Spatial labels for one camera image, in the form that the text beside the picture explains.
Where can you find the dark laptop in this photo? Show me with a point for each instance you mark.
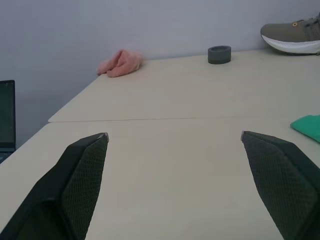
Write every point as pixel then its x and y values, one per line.
pixel 7 115

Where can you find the dark grey round holder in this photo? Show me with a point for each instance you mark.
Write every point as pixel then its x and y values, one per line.
pixel 219 56

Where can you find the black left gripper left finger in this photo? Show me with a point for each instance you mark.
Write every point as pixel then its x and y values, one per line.
pixel 75 180

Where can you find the taupe sneaker with white sole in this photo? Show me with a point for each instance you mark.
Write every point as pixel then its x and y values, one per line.
pixel 285 33

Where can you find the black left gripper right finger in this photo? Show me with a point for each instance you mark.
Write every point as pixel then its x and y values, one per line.
pixel 282 175

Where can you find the teal green garment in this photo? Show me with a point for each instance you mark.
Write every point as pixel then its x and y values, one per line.
pixel 308 126

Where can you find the pink fluffy cloth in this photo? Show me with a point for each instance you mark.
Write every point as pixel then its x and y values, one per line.
pixel 122 63

